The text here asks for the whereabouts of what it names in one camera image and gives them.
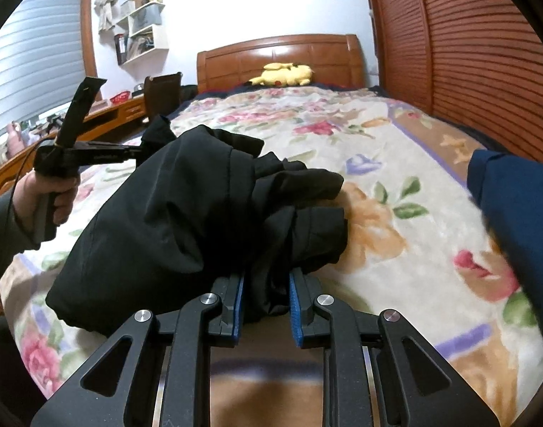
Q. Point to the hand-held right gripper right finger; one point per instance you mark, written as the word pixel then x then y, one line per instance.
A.
pixel 294 316

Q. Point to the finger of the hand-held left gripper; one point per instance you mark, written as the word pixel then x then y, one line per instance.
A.
pixel 129 151

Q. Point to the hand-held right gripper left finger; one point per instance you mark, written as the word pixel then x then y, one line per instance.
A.
pixel 239 307

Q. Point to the black buttoned coat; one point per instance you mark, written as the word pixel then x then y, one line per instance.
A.
pixel 164 213

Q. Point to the person's left forearm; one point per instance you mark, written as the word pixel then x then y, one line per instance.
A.
pixel 4 240

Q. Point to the person's left hand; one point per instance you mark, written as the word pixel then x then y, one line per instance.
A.
pixel 24 204

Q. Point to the wooden desk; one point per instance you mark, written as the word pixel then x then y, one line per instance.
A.
pixel 115 115

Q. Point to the pink figure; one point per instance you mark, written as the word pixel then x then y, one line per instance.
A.
pixel 15 140

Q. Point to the red basket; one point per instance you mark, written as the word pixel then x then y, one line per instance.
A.
pixel 120 97

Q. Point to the dark brown chair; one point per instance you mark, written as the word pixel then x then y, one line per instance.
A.
pixel 164 95

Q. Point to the grey window blind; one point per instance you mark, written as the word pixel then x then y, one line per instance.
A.
pixel 35 62

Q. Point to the floral blanket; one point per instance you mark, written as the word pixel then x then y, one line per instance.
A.
pixel 409 253

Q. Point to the wooden bed headboard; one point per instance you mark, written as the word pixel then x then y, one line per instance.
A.
pixel 235 58

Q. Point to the yellow plush toy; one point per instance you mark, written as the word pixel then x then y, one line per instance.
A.
pixel 284 75

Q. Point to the navy blue garment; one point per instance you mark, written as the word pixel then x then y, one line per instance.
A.
pixel 516 204

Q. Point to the wooden louvered wardrobe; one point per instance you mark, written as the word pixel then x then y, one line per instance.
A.
pixel 476 53

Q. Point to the white wall shelf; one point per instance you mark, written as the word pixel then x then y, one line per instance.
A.
pixel 158 42

